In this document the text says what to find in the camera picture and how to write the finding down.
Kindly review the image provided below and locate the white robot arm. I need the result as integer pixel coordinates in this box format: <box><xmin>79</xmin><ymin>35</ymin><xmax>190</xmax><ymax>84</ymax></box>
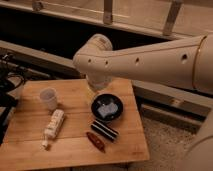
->
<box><xmin>73</xmin><ymin>34</ymin><xmax>213</xmax><ymax>171</ymax></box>

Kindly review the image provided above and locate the black bowl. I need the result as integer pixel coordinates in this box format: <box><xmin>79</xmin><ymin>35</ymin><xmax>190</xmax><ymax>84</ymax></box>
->
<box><xmin>91</xmin><ymin>94</ymin><xmax>123</xmax><ymax>122</ymax></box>

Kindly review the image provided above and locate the black white striped box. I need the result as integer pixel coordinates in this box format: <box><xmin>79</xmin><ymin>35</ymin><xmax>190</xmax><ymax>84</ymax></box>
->
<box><xmin>91</xmin><ymin>120</ymin><xmax>119</xmax><ymax>142</ymax></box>

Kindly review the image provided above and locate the translucent plastic cup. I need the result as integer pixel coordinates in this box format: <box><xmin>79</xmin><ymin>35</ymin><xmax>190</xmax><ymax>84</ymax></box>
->
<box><xmin>39</xmin><ymin>88</ymin><xmax>58</xmax><ymax>111</ymax></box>

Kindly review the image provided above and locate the wooden board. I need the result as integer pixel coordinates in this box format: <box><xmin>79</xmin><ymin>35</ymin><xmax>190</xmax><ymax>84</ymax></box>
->
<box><xmin>0</xmin><ymin>79</ymin><xmax>149</xmax><ymax>170</ymax></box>

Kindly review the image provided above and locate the black cables and equipment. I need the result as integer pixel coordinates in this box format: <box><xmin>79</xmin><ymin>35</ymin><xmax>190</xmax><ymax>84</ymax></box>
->
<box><xmin>0</xmin><ymin>53</ymin><xmax>26</xmax><ymax>145</ymax></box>

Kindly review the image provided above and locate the grey metal rail frame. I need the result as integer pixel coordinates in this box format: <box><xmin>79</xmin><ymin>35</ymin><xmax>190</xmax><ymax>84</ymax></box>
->
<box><xmin>0</xmin><ymin>0</ymin><xmax>213</xmax><ymax>39</ymax></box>

